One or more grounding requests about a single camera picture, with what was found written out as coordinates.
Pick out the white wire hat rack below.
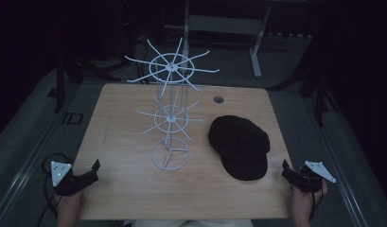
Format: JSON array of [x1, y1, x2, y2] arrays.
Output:
[[124, 37, 220, 171]]

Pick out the black cap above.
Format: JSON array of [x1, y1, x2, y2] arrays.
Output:
[[207, 114, 272, 182]]

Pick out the person's right hand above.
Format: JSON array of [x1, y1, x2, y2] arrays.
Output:
[[289, 180, 328, 216]]

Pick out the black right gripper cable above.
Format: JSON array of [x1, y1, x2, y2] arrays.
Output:
[[308, 188, 324, 221]]

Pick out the black rectangular floor bracket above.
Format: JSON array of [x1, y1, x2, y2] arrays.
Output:
[[61, 111, 84, 126]]

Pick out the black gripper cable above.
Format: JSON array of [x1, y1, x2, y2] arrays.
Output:
[[35, 152, 73, 227], [308, 188, 324, 221]]

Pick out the grey metal desk frame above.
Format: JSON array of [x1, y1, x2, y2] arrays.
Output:
[[164, 0, 308, 79]]

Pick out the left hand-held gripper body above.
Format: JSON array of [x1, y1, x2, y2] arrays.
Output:
[[50, 160, 89, 197]]

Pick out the person's left hand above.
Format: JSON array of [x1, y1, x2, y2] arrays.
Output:
[[54, 189, 84, 212]]

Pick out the black floor cables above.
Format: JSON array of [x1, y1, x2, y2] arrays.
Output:
[[129, 39, 152, 85]]

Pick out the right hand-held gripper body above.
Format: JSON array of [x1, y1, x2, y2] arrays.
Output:
[[292, 160, 338, 194]]

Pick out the black tripod stand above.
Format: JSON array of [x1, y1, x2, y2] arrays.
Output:
[[270, 29, 342, 128], [52, 29, 121, 114]]

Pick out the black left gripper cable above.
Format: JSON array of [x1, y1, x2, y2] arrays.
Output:
[[35, 152, 73, 227]]

